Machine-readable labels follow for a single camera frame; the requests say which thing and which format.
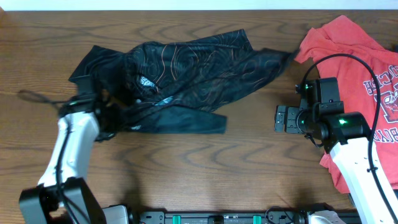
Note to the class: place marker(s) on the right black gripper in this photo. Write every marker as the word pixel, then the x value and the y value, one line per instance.
pixel 291 125

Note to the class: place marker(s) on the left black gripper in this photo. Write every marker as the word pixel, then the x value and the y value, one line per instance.
pixel 115 109

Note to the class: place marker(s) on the black orange-patterned jersey shirt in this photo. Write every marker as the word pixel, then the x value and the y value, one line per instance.
pixel 177 88

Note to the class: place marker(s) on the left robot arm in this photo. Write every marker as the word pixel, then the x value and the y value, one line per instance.
pixel 62 194

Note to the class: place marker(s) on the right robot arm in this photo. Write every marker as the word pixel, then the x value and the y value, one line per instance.
pixel 346 138

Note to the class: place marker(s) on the red printed t-shirt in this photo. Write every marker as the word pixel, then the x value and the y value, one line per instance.
pixel 345 51

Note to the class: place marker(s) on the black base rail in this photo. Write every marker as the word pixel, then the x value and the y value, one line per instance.
pixel 320 213

